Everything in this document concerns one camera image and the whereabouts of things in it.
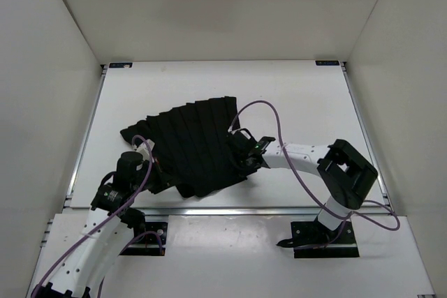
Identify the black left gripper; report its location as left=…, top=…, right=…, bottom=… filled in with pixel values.
left=134, top=154, right=183, bottom=191

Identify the black pleated skirt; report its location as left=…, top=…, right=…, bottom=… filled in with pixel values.
left=120, top=96, right=259, bottom=198

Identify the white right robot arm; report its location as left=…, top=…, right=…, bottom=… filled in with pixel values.
left=227, top=128, right=378, bottom=243

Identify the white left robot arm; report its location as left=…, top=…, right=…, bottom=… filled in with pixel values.
left=31, top=151, right=163, bottom=297

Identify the left corner marker sticker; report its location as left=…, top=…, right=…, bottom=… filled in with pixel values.
left=108, top=62, right=133, bottom=68

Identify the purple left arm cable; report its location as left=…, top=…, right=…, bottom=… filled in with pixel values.
left=30, top=135, right=163, bottom=297

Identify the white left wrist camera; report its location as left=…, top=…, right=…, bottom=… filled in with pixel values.
left=132, top=139, right=155, bottom=160

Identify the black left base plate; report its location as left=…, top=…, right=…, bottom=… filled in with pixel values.
left=120, top=216, right=168, bottom=257

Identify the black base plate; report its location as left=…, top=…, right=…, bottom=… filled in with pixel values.
left=277, top=220, right=360, bottom=259
left=120, top=216, right=168, bottom=257

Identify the aluminium table edge rail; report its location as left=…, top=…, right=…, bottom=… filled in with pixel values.
left=141, top=207, right=319, bottom=216

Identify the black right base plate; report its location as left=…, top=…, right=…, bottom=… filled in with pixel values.
left=277, top=220, right=360, bottom=259

